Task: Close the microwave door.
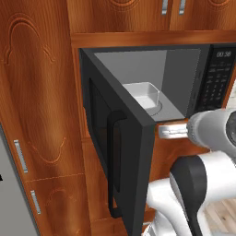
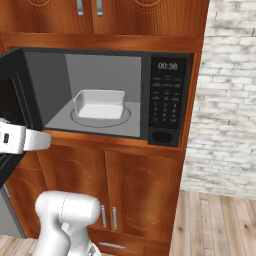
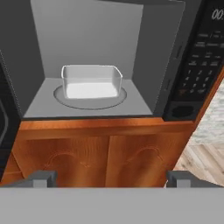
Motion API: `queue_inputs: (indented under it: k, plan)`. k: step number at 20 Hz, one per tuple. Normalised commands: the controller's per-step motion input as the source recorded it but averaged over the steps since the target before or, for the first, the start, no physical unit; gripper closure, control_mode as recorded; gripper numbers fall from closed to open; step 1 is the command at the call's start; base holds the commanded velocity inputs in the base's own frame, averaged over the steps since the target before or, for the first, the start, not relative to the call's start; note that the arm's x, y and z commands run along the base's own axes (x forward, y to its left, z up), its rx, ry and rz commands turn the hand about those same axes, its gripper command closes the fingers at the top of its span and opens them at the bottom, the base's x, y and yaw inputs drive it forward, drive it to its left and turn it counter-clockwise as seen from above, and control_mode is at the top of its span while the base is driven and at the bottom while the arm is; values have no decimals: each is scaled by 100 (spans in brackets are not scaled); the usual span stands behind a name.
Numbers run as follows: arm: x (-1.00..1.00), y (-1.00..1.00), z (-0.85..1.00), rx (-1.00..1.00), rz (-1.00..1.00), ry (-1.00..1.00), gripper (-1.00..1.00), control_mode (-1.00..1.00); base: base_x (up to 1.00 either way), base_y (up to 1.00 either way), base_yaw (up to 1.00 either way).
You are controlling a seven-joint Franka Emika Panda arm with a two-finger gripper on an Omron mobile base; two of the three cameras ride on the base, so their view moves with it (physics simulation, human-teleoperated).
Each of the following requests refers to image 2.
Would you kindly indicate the black microwave oven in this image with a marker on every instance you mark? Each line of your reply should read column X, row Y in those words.
column 166, row 96

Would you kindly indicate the black microwave door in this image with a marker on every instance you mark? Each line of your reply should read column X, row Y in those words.
column 13, row 96

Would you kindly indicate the wooden drawer front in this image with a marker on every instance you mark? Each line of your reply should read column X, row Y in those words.
column 150, row 248

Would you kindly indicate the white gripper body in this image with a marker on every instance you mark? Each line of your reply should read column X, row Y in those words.
column 36, row 140

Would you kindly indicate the clear rectangular container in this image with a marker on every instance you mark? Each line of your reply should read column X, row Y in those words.
column 98, row 110

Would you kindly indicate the grey appliance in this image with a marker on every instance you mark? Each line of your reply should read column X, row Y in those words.
column 8, row 216

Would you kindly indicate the wooden cabinet frame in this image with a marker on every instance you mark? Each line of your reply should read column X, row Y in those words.
column 100, row 42

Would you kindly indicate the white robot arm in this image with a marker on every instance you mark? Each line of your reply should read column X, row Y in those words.
column 63, row 213

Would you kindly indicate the wooden cupboard door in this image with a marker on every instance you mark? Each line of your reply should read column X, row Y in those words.
column 26, row 196
column 150, row 16
column 73, row 176
column 46, row 15
column 146, row 193

